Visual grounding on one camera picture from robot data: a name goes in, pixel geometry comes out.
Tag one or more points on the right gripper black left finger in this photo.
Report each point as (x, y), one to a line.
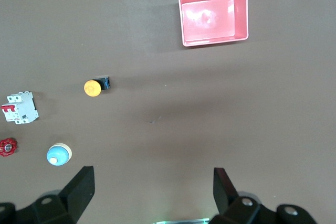
(76, 190)

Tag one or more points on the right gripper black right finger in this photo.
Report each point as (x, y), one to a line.
(223, 192)

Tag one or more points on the yellow push button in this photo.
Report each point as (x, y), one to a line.
(92, 88)

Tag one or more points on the blue call bell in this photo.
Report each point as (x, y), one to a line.
(57, 154)

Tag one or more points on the pink plastic box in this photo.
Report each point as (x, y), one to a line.
(210, 19)

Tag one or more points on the white circuit breaker red switch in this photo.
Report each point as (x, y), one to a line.
(22, 108)

